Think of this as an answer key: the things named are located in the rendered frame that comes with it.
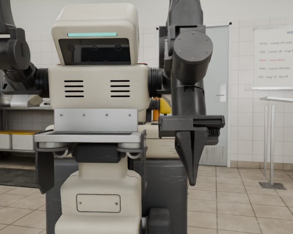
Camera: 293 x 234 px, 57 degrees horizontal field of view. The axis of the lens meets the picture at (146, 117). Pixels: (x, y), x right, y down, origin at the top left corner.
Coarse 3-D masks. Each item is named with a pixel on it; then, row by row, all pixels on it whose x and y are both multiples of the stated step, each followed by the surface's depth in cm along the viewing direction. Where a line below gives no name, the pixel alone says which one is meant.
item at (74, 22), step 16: (64, 16) 67; (80, 16) 67; (96, 16) 67; (112, 16) 66; (128, 16) 67; (64, 32) 66; (80, 32) 66; (96, 32) 66; (112, 32) 66; (128, 32) 65; (64, 48) 69; (80, 48) 69; (96, 48) 69; (112, 48) 69; (128, 48) 68; (64, 64) 72; (80, 64) 72; (96, 64) 72; (112, 64) 72; (128, 64) 72
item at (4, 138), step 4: (0, 132) 410; (4, 132) 408; (8, 132) 407; (0, 136) 411; (4, 136) 409; (8, 136) 408; (0, 140) 411; (4, 140) 409; (8, 140) 408; (0, 144) 412; (4, 144) 410; (8, 144) 408; (0, 148) 412; (4, 148) 410; (8, 148) 408; (12, 148) 415
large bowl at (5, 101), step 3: (0, 99) 411; (3, 99) 411; (6, 99) 412; (9, 99) 414; (0, 102) 413; (3, 102) 413; (6, 102) 414; (9, 102) 416; (3, 105) 420; (6, 105) 420; (9, 105) 421
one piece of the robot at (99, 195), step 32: (64, 96) 73; (96, 96) 72; (128, 96) 73; (160, 96) 74; (64, 192) 74; (96, 192) 73; (128, 192) 73; (64, 224) 71; (96, 224) 71; (128, 224) 71
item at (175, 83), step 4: (172, 72) 47; (172, 76) 47; (172, 80) 47; (176, 80) 46; (200, 80) 46; (172, 84) 47; (176, 84) 45; (180, 84) 45; (184, 84) 44; (188, 84) 44; (192, 84) 44; (196, 84) 44; (200, 84) 45; (172, 88) 46; (176, 88) 45; (188, 88) 45; (192, 88) 45; (200, 88) 45; (204, 92) 46
